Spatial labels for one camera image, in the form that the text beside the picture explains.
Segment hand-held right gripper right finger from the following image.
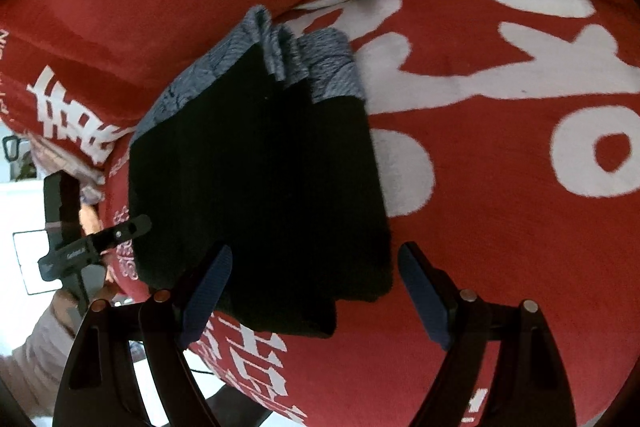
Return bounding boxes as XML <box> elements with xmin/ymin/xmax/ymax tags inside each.
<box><xmin>397</xmin><ymin>241</ymin><xmax>577</xmax><ymax>427</ymax></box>

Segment person's left hand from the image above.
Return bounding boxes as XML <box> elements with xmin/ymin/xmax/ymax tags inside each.
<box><xmin>50</xmin><ymin>268</ymin><xmax>120</xmax><ymax>332</ymax></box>

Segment black pants with grey waistband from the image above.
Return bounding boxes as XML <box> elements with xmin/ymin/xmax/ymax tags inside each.
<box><xmin>127</xmin><ymin>4</ymin><xmax>394</xmax><ymax>341</ymax></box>

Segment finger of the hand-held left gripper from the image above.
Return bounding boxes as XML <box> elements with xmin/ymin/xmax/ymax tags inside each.
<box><xmin>94</xmin><ymin>214</ymin><xmax>153</xmax><ymax>254</ymax></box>

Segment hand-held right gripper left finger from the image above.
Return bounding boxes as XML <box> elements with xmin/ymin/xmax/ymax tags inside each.
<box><xmin>52</xmin><ymin>243</ymin><xmax>234</xmax><ymax>427</ymax></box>

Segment black framed white board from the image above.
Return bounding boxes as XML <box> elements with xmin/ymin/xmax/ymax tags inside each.
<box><xmin>12</xmin><ymin>229</ymin><xmax>56</xmax><ymax>297</ymax></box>

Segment orange cloth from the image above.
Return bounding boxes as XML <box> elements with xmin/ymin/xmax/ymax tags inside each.
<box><xmin>80</xmin><ymin>203</ymin><xmax>104</xmax><ymax>234</ymax></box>

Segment red and white printed blanket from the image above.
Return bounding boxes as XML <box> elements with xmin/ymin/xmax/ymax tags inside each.
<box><xmin>0</xmin><ymin>0</ymin><xmax>640</xmax><ymax>427</ymax></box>

